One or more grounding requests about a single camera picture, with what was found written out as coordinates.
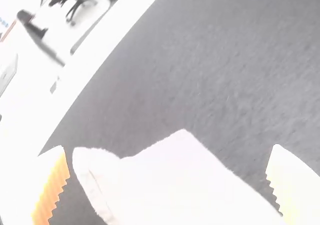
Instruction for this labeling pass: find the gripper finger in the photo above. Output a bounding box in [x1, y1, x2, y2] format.
[2, 144, 71, 225]
[264, 143, 320, 225]

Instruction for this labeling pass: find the black mat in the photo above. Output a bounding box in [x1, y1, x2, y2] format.
[37, 0, 320, 225]

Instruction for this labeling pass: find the black office chair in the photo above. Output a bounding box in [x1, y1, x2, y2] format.
[38, 0, 99, 26]

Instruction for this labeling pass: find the pale towel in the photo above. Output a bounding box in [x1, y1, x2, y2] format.
[71, 128, 286, 225]

